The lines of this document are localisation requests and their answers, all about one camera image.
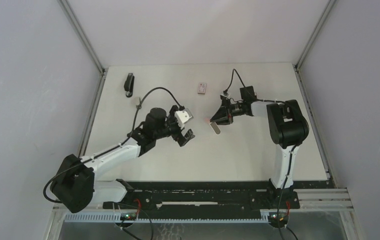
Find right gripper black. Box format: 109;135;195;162
211;97;247;125

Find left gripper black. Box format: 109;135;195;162
153;106;194;146

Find pink and white stapler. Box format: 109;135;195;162
206;118;221;135

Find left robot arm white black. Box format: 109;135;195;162
43;105;195;213

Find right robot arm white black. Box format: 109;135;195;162
209;86;310;208

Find staple box red white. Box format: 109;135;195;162
197;82;207;95

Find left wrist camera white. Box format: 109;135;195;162
174;108;193;130

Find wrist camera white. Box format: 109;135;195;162
220;93;231;100
174;108;193;130

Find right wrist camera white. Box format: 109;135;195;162
220;93;231;100

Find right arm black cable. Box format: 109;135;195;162
223;68;297;229

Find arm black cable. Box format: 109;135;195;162
223;68;297;229
42;86;186;204

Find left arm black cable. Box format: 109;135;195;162
42;86;186;204

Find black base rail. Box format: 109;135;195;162
102;181;301;220

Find white cable duct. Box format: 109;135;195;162
64;212;270;224

